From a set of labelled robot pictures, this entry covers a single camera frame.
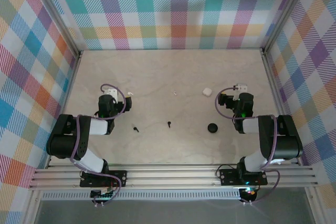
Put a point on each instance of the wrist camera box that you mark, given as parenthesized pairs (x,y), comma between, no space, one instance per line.
(241,86)
(110,92)

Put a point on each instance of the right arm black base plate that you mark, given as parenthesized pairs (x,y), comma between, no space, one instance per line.
(228,176)

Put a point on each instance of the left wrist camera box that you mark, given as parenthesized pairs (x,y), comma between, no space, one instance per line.
(110,92)

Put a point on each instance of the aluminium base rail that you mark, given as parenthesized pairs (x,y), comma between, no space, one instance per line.
(170,176)

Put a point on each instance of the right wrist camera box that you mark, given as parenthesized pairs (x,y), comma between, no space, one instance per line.
(241,86)

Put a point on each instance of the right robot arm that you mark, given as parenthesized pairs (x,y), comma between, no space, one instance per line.
(286,142)

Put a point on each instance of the small electronics board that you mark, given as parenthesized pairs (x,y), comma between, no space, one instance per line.
(103,193)
(248,193)

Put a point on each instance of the aluminium side rail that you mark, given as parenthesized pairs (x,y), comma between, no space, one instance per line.
(65,103)
(276,90)

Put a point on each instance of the black screw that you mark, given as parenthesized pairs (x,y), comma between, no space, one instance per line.
(169,123)
(135,128)

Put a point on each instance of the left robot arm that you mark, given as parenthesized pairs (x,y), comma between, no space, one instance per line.
(65,145)

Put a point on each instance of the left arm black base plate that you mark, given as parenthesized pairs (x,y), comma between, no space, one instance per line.
(118,178)

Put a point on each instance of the white earbud charging case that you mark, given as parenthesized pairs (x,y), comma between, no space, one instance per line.
(207,91)

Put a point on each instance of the aluminium frame post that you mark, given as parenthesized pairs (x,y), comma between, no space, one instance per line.
(55,14)
(286,11)

